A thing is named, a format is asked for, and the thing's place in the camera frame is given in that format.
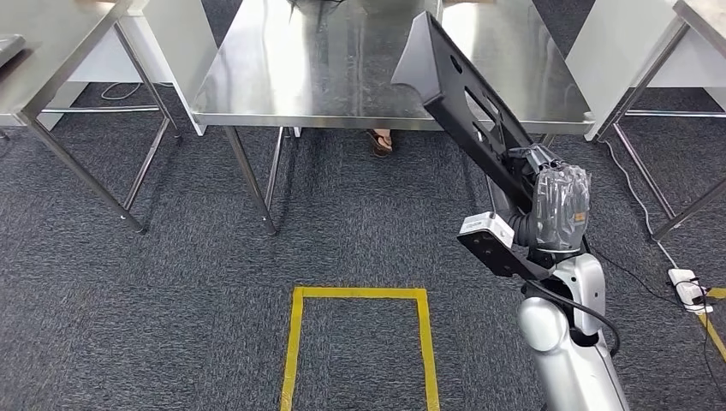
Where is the steel workbench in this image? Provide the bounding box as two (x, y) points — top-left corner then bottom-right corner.
(191, 0), (597, 238)
(0, 0), (184, 235)
(594, 0), (726, 241)

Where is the yellow floor tape square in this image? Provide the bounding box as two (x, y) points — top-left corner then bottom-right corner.
(696, 287), (726, 364)
(279, 286), (442, 411)

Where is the white power strip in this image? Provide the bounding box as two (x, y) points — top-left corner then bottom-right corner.
(667, 268), (715, 316)

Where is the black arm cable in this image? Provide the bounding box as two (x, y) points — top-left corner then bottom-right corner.
(524, 280), (621, 359)

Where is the black plastic plate frame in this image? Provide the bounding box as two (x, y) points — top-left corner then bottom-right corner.
(391, 11), (551, 214)

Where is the dark grey flat object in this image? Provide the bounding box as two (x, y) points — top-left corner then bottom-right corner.
(0, 33), (27, 68)

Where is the black floor cable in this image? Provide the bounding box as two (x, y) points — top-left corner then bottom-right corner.
(675, 277), (726, 411)
(586, 241), (681, 307)

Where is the person's foot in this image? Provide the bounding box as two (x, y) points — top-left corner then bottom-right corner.
(366, 128), (396, 159)

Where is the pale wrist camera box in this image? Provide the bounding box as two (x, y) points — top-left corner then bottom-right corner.
(458, 211), (515, 249)

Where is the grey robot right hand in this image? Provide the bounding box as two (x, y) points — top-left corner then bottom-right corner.
(506, 143), (592, 254)

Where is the white floor cable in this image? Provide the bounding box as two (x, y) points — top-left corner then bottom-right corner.
(100, 80), (143, 102)
(601, 139), (681, 272)

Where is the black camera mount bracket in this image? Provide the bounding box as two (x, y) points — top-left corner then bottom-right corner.
(456, 229), (554, 282)

